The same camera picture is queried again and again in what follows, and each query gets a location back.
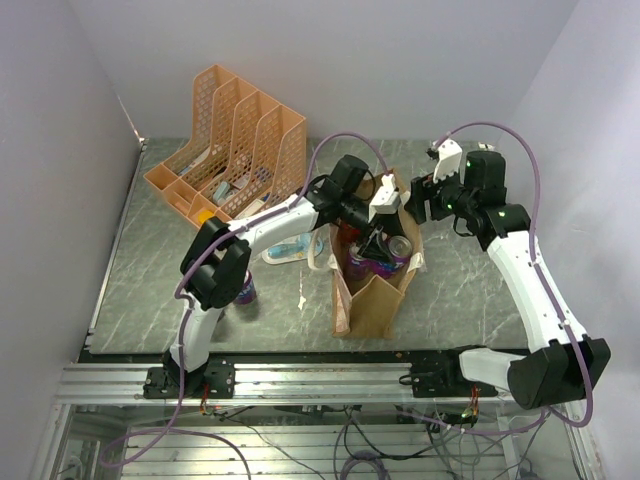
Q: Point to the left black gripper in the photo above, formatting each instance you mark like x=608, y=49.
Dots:
x=376, y=249

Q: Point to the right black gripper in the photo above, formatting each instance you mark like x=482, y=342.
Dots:
x=422, y=189

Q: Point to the red cola can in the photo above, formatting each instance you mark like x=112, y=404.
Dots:
x=347, y=234
x=400, y=248

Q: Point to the purple fanta can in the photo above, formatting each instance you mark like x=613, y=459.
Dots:
x=357, y=267
x=387, y=270
x=248, y=291

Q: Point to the burlap canvas tote bag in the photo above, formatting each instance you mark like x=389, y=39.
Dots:
x=363, y=309

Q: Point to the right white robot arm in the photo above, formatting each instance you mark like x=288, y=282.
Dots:
x=563, y=363

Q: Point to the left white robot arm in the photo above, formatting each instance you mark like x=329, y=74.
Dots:
x=216, y=263

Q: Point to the blue correction tape package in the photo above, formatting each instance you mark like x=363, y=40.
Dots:
x=293, y=249

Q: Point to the orange plastic file organizer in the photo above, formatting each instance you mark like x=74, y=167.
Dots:
x=246, y=152

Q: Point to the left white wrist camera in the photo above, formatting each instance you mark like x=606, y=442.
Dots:
x=387, y=198

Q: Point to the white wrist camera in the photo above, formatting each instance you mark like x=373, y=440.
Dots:
x=448, y=156
x=387, y=198

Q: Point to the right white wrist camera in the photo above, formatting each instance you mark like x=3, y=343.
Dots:
x=448, y=156

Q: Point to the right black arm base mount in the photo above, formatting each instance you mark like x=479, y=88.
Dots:
x=437, y=373

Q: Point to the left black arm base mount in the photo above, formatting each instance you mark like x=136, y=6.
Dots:
x=216, y=380

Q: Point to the aluminium frame rail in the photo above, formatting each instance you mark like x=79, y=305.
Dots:
x=250, y=384

